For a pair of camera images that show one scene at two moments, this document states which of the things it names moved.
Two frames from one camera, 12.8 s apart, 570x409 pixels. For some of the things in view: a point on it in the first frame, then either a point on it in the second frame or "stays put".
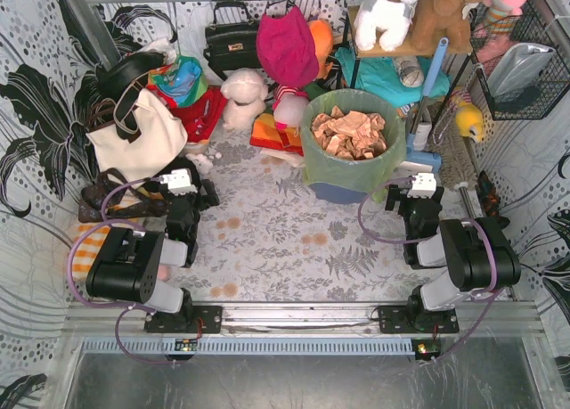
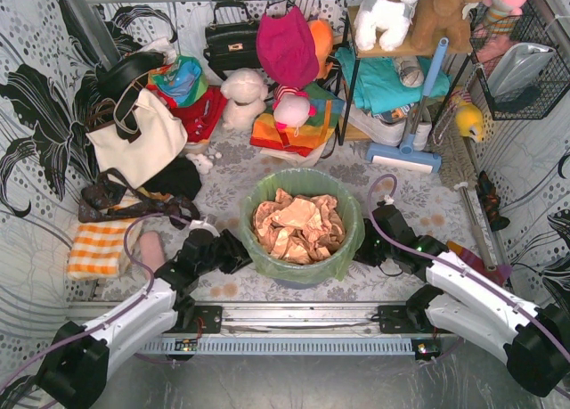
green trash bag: (378, 175) -> (299, 183)
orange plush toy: (322, 35) stays put
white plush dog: (386, 9) stays put
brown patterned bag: (91, 200) stays put
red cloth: (199, 118) stays put
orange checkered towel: (86, 249) stays put
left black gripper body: (207, 194) -> (234, 253)
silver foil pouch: (517, 66) stays put
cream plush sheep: (246, 90) stays put
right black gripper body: (396, 198) -> (370, 245)
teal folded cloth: (379, 80) stays put
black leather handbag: (232, 45) stays put
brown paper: (350, 135) -> (299, 229)
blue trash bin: (337, 194) -> (297, 285)
